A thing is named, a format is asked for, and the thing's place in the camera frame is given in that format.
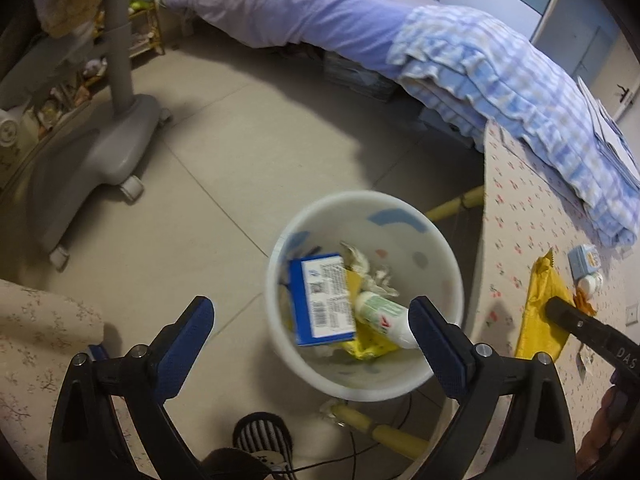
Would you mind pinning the lavender bed sheet mattress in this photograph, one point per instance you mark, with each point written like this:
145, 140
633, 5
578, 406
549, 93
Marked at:
360, 30

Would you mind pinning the yellow sponge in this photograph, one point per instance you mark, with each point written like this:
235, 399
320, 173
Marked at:
367, 344

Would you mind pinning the person's right hand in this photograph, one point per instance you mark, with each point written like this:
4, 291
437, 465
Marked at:
601, 433

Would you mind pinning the blue white snack box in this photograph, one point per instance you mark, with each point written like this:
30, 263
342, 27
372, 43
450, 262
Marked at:
321, 305

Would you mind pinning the wooden toy shelf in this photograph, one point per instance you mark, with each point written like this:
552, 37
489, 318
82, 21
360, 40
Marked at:
145, 35

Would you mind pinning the yellow snack wrapper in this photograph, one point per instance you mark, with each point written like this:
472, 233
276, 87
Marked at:
537, 333

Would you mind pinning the white round trash bin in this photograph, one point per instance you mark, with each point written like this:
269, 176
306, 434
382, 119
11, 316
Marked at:
391, 233

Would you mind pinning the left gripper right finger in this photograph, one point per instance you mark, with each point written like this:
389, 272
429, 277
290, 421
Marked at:
536, 440

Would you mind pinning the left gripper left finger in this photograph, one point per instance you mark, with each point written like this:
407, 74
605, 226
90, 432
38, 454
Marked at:
86, 439

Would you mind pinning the grey chair base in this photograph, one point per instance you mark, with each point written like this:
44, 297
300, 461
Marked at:
104, 150

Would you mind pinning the blue plaid folded quilt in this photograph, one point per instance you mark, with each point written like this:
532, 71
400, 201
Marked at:
472, 69

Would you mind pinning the yellow table leg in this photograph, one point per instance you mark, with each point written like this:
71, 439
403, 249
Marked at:
396, 440

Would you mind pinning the light blue carton box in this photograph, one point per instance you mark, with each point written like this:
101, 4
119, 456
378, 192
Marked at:
584, 260

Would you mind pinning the floral cushion seat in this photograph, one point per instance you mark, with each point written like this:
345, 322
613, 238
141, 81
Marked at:
40, 333

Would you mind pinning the folded white blue sheet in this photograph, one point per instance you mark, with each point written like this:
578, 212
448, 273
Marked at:
610, 139

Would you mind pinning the white door with handle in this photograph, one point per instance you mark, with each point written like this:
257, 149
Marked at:
583, 38

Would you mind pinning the white drink bottle green label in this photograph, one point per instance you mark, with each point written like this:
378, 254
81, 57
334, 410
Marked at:
385, 318

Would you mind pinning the striped slipper foot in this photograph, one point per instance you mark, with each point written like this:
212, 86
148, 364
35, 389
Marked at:
265, 436

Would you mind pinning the cherry pattern table cloth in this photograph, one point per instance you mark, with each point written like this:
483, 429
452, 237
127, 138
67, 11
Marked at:
531, 222

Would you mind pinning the white tissue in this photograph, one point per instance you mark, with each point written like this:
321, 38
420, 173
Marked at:
374, 277

